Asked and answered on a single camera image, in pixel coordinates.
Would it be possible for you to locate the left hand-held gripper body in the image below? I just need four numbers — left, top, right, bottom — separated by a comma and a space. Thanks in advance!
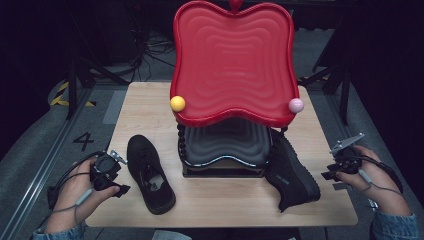
89, 149, 128, 192

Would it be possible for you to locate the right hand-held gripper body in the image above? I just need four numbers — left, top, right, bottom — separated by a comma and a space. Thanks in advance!
328, 132, 365, 176

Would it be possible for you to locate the black shoe with white insole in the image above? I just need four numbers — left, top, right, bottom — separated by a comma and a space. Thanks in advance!
126, 134, 177, 216

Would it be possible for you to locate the red and black tiered rack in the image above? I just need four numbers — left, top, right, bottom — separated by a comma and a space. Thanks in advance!
169, 0, 305, 179

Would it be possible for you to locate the person's left hand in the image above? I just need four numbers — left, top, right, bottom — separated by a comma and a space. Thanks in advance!
44, 156, 121, 234

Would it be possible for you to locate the person's right hand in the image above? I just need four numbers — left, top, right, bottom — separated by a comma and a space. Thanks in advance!
334, 144, 413, 218

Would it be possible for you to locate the yellow and black floor tape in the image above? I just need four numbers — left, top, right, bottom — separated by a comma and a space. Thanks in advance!
49, 81, 98, 108

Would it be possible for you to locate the grey right gripper cable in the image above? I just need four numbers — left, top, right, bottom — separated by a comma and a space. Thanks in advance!
357, 167, 407, 202

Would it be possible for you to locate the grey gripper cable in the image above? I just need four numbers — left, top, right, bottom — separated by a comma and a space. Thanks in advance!
49, 187, 95, 228
357, 167, 407, 202

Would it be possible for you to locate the grey left gripper cable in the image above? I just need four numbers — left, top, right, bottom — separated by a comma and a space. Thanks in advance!
49, 187, 95, 228

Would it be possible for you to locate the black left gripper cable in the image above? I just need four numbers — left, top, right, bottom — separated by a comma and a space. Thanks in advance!
46, 150, 105, 210

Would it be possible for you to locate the metal floor rail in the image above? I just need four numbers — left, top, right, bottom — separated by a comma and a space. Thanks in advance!
0, 87, 95, 240

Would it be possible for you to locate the bundle of floor cables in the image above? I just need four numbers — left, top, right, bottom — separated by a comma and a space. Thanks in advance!
129, 28, 177, 83

